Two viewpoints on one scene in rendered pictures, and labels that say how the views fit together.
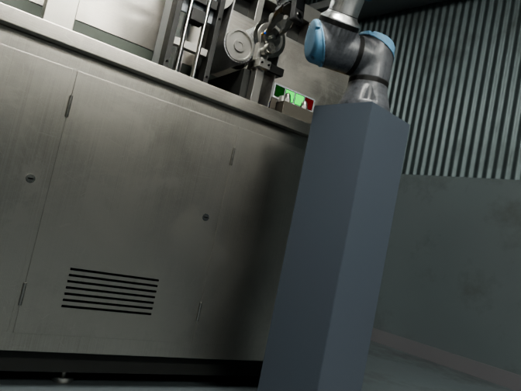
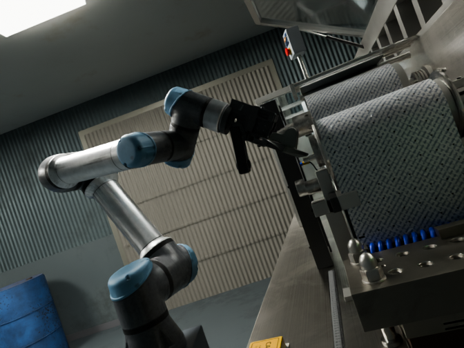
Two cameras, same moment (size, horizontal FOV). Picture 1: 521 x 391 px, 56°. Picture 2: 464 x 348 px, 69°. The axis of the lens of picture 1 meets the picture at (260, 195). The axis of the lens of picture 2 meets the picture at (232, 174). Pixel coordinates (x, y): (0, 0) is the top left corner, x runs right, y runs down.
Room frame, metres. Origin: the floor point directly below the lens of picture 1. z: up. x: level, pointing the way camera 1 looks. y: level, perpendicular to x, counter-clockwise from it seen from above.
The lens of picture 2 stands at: (2.24, -0.57, 1.25)
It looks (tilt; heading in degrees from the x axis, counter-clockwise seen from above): 1 degrees up; 138
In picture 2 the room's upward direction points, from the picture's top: 19 degrees counter-clockwise
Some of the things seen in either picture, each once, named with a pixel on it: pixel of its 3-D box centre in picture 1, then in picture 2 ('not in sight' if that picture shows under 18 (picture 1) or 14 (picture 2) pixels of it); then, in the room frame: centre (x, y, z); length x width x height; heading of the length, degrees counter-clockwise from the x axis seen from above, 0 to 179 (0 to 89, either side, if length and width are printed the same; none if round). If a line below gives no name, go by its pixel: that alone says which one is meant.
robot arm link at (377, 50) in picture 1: (370, 59); (137, 290); (1.38, -0.23, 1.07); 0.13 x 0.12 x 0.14; 106
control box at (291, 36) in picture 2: not in sight; (292, 43); (1.55, 0.56, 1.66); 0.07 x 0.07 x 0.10; 48
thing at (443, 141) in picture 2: (258, 82); (407, 193); (1.95, 0.10, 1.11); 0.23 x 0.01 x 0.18; 33
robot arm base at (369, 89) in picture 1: (365, 98); (151, 335); (1.38, -0.24, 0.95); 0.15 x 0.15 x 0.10
